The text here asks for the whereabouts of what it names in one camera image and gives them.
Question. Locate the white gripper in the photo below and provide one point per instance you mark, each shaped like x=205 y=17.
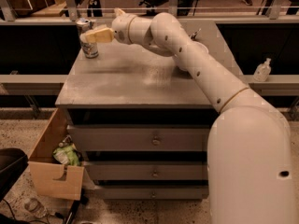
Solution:
x=121 y=28

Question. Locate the redbull can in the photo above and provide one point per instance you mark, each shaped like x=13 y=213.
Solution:
x=90 y=50

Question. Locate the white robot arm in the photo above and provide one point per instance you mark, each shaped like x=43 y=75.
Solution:
x=249 y=158

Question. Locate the dark blue snack bag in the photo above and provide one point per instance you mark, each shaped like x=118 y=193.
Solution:
x=194 y=35

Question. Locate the white bowl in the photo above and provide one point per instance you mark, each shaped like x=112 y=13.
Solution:
x=191 y=56

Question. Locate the grey drawer cabinet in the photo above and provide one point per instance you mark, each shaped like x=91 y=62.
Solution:
x=128 y=86

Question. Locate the top grey drawer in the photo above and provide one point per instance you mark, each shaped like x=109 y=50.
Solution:
x=92 y=138

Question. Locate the grey drawer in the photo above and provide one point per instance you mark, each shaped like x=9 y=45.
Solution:
x=163 y=192
x=92 y=138
x=145 y=170

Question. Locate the green snack bag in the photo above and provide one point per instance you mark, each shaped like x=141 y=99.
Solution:
x=66 y=155

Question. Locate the middle grey drawer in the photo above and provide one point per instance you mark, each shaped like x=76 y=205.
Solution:
x=145 y=170

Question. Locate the cardboard box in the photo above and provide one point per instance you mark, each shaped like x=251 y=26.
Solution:
x=51 y=178

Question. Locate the hand sanitizer bottle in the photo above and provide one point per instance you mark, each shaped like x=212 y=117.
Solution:
x=262 y=71

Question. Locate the bottom grey drawer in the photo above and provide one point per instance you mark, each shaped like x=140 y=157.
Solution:
x=163 y=192

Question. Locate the clear plastic bottle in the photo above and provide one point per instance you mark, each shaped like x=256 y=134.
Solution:
x=35 y=207

